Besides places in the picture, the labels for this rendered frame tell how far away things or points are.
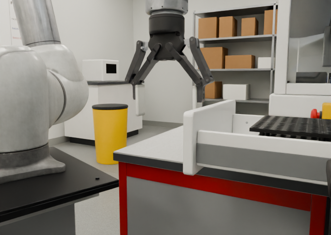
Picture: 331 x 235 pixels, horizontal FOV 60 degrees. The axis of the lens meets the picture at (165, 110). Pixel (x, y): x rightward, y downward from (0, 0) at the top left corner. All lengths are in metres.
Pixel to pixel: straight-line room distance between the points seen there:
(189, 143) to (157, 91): 5.11
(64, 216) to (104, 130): 2.54
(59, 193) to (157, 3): 0.40
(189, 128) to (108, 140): 2.78
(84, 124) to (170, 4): 3.67
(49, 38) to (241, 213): 0.68
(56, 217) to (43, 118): 0.22
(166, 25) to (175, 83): 4.81
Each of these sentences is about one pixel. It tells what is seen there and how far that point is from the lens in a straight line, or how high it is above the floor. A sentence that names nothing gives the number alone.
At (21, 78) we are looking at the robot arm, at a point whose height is 0.98.
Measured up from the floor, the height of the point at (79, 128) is 0.24.
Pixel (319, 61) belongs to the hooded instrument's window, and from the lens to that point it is 1.40.
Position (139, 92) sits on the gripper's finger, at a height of 0.95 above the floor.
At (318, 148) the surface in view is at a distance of 0.47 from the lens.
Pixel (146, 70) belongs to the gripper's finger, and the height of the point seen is 1.00.
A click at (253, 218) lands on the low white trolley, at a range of 0.78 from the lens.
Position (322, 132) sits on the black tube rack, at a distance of 0.51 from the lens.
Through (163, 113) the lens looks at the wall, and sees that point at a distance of 5.55.
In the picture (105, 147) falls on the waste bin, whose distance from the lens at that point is 3.26.
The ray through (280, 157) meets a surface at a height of 0.87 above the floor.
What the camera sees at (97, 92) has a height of 0.76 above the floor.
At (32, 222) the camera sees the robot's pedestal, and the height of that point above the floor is 0.69.
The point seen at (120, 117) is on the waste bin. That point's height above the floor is 0.53.
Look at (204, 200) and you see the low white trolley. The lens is 0.81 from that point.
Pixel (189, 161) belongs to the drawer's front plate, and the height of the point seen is 0.85.
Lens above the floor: 0.99
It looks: 7 degrees down
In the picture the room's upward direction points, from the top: straight up
